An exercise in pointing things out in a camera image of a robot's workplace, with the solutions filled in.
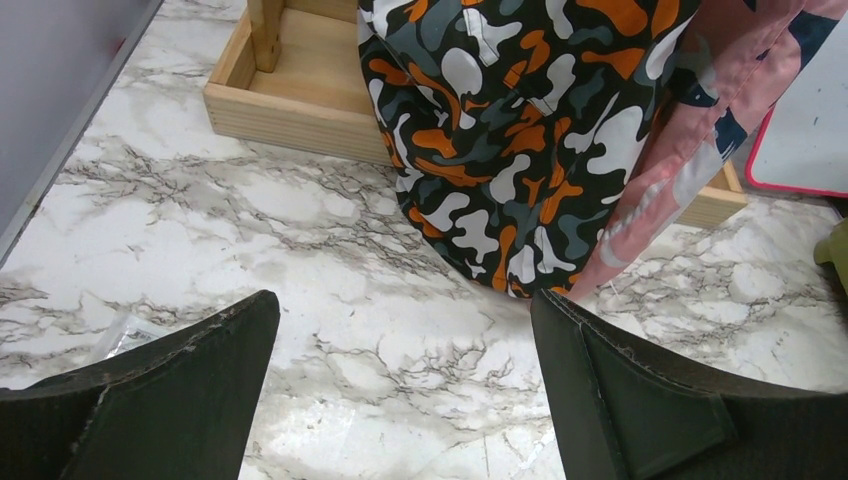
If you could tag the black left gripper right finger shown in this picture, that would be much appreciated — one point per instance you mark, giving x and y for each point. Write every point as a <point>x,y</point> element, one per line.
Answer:
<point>625,408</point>

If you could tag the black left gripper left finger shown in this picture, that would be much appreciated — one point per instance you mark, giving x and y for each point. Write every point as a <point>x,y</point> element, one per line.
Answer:
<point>179,407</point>

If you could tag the pink patterned garment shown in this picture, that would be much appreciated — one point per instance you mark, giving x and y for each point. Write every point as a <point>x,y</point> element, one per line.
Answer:
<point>736,59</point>

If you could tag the clear plastic packet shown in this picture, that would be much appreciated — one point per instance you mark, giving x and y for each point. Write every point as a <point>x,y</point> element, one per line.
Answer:
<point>125,333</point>

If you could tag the olive green plastic basket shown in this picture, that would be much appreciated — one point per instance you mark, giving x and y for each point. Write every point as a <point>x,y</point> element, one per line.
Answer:
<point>833,250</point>

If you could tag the camouflage orange black garment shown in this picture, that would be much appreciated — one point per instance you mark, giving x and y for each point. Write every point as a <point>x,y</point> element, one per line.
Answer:
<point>514,126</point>

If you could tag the pink framed whiteboard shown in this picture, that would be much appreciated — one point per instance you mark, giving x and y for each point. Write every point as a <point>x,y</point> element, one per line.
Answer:
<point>802,143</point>

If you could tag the wooden clothes rack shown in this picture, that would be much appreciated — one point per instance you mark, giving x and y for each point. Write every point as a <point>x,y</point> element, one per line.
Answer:
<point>291,75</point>

